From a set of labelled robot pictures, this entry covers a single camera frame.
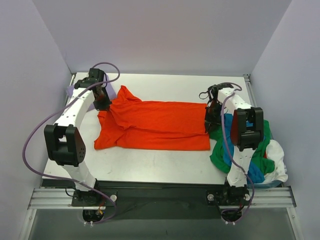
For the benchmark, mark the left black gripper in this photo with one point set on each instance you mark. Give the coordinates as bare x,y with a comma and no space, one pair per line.
101,102

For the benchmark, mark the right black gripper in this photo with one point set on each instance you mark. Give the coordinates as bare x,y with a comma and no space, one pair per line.
212,118

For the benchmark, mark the orange t shirt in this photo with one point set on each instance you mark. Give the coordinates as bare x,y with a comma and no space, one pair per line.
152,125

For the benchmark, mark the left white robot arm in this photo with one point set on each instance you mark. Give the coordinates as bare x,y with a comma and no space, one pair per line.
64,143

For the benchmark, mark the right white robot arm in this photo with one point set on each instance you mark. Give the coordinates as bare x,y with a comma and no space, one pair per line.
246,131

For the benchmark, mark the folded purple t shirt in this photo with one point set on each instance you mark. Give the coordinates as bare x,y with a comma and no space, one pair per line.
79,76

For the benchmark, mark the white t shirt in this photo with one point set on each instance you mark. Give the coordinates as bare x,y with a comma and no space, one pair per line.
275,153

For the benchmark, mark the blue t shirt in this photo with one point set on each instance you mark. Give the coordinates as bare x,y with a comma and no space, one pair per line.
255,168

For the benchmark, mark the green t shirt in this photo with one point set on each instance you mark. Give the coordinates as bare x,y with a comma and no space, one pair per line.
216,156

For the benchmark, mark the blue basket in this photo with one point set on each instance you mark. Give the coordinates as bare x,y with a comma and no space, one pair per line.
273,184

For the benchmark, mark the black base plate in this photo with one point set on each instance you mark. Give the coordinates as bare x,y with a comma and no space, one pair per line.
163,211

